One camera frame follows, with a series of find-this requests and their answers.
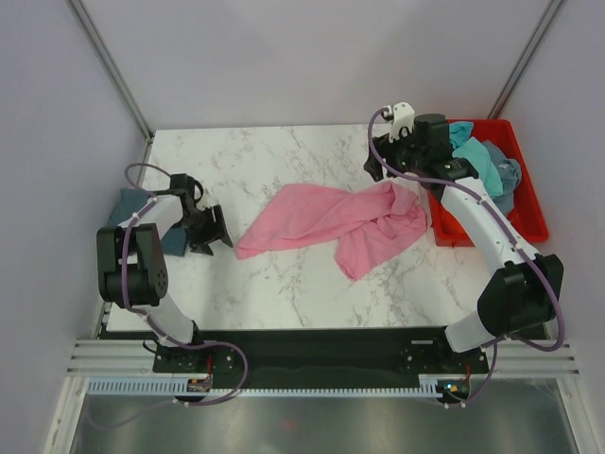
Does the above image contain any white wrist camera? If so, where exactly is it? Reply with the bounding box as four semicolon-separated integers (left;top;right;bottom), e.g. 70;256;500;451
197;190;219;211
381;102;416;143

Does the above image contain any teal t shirt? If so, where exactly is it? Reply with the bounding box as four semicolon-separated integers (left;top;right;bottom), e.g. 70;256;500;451
449;121;504;197

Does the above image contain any red plastic bin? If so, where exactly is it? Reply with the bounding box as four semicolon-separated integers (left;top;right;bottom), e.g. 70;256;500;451
428;119;549;248

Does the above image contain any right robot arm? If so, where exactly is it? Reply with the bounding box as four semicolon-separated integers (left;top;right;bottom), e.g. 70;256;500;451
364;103;565;373

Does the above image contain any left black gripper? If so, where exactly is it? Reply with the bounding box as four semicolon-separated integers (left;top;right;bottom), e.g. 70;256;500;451
175;206;233;257

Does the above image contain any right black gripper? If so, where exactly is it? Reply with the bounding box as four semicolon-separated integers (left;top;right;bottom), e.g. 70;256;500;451
364;123;426;183

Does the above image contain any corner aluminium post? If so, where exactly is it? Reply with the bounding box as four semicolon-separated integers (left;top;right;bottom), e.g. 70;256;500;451
487;0;568;119
65;0;154;143

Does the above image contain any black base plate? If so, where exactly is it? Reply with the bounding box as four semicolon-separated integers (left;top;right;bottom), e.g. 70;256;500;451
153;327;488;390

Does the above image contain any right corner aluminium post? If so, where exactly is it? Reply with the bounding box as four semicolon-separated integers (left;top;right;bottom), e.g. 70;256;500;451
487;0;568;119

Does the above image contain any pink t shirt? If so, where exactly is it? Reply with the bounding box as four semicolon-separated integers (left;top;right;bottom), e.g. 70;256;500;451
235;182;427;281

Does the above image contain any aluminium frame rail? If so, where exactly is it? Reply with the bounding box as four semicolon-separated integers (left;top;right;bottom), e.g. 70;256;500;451
67;340;579;378

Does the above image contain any left corner aluminium post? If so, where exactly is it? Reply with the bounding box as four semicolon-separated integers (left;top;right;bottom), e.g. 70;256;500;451
65;0;154;143

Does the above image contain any grey blue t shirt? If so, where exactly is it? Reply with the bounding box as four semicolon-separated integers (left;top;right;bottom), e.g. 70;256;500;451
483;141;522;216

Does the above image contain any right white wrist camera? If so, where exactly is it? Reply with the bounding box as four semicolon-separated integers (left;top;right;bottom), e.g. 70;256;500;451
381;102;416;143

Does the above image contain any folded dark blue t shirt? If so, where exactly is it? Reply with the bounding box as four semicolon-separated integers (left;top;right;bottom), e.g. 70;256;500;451
106;188;188;257

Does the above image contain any white slotted cable duct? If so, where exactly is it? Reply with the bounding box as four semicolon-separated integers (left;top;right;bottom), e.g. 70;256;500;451
86;375;468;398

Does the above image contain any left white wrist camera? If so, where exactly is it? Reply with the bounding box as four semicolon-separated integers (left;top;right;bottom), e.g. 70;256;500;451
197;190;219;211

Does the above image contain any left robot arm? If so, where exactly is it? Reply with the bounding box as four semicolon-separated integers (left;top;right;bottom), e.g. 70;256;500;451
96;173;233;372

